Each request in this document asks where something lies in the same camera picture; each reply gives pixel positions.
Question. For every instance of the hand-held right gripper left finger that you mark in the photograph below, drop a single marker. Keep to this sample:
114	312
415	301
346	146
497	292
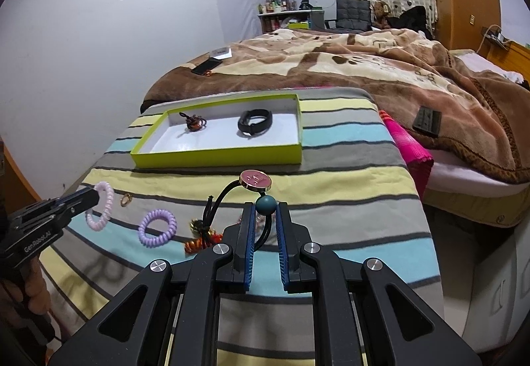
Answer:
247	250

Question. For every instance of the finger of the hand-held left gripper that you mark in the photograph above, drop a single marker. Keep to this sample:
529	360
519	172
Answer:
78	202

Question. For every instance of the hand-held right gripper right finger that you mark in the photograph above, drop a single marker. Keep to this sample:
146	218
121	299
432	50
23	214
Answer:
281	250

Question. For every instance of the green cardboard box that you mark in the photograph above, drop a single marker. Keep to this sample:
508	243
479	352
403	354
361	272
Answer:
215	157

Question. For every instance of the person's left hand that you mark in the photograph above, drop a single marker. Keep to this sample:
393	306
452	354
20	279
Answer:
37	281

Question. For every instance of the striped blanket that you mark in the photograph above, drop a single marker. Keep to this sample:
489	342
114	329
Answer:
331	204

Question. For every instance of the black wristband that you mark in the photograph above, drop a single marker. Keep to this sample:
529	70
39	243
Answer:
248	125

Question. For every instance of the pink cloth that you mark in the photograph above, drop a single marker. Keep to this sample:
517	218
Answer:
405	146

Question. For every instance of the black smartphone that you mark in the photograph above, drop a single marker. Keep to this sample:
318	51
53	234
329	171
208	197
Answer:
206	66

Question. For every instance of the mattress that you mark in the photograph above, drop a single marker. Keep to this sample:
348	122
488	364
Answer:
455	179

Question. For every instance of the brown patterned blanket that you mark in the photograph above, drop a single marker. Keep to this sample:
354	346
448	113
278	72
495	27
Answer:
331	68

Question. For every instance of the white small box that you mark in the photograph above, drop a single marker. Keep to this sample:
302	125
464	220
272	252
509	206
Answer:
219	52

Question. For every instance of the white bed base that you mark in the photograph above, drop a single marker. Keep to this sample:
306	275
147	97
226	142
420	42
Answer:
497	299

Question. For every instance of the white desk shelf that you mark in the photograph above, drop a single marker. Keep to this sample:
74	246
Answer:
273	22

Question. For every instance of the row of bottles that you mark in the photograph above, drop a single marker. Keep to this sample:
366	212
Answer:
275	3

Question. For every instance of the black padded chair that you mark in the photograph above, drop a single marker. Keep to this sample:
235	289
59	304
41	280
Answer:
352	12

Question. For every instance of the brown teddy bear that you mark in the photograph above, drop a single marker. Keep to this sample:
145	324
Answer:
380	14

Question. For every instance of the black clothing pile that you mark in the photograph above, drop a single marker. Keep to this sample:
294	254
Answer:
412	20

